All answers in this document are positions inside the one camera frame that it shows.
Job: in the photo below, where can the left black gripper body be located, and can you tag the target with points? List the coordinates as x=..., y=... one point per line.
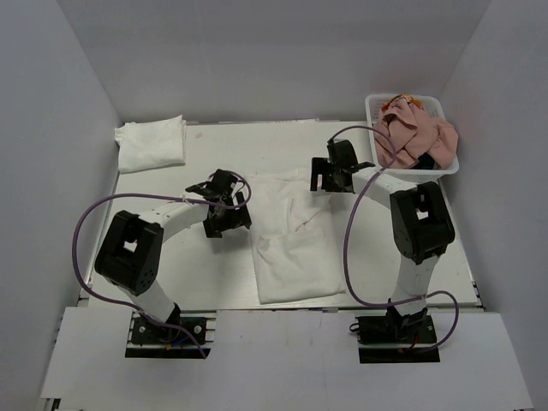
x=229, y=218

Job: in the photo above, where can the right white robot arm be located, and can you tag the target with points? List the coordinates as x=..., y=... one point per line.
x=421, y=226

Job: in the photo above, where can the blue t-shirt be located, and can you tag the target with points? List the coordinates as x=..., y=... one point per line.
x=426, y=162

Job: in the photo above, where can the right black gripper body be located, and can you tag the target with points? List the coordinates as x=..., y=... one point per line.
x=324, y=166

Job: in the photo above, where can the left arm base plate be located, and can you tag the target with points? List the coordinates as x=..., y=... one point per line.
x=147, y=341

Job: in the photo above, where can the pink t-shirt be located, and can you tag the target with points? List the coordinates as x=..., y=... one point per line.
x=404, y=131

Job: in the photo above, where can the white plastic basket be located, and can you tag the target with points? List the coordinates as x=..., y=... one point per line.
x=373, y=103

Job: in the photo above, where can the white red-print t-shirt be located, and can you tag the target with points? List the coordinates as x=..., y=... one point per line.
x=294, y=250

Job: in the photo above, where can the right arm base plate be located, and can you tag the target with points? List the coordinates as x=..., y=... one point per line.
x=378, y=342

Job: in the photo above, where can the folded white t-shirt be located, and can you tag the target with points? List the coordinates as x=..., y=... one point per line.
x=151, y=145

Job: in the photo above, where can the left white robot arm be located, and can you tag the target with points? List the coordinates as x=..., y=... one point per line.
x=129, y=256

